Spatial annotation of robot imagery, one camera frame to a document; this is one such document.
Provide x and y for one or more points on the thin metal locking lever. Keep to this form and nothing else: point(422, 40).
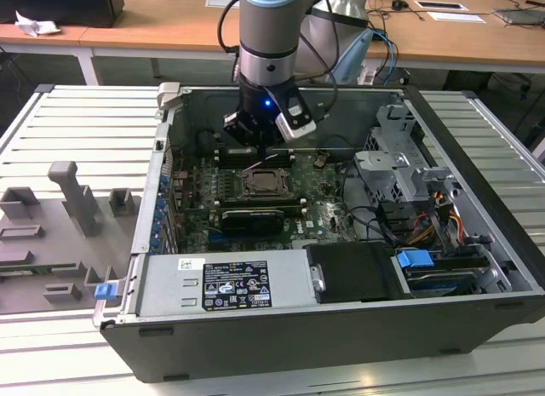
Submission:
point(264, 162)

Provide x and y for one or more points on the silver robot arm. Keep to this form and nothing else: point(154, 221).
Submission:
point(266, 30)

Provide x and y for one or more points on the CPU socket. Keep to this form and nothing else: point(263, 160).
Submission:
point(267, 196)

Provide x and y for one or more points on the green RAM stick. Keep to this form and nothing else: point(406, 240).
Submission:
point(42, 268)
point(264, 208)

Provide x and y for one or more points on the pale blue teach pendant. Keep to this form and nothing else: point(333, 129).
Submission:
point(353, 57)

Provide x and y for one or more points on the white power adapter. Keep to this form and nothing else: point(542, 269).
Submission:
point(367, 74)

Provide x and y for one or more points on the wooden desk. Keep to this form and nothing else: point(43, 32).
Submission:
point(170, 21)

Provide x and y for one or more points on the graphics card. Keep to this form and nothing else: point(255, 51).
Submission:
point(251, 221)

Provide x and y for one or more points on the green motherboard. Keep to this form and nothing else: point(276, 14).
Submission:
point(328, 217)

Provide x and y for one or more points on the grey metal drive cage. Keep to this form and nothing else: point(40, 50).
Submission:
point(383, 166)

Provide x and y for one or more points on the black computer mouse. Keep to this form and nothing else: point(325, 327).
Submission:
point(399, 4)

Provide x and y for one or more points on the black plastic shroud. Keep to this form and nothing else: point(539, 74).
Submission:
point(353, 272)

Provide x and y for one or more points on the grey power supply unit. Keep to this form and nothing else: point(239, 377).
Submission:
point(170, 285)

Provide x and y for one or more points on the black computer monitor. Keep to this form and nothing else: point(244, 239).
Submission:
point(64, 4)

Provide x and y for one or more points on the white paper sheet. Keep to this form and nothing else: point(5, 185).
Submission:
point(455, 17)

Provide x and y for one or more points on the hard disk in blue carrier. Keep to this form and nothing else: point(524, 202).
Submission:
point(413, 259)

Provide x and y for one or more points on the crumpled white paper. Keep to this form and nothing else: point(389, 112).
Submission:
point(36, 27)

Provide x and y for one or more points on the blue case latch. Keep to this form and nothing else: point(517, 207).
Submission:
point(105, 292)

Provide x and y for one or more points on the black open PC case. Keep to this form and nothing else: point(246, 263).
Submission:
point(298, 345)

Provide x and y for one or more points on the grey parts rack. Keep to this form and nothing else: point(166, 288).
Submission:
point(51, 255)

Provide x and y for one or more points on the black camera bracket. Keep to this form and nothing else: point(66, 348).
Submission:
point(283, 98)

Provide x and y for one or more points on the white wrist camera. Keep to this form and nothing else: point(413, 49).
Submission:
point(298, 127)

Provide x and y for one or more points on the grey case bracket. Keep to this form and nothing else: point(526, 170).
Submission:
point(170, 93)

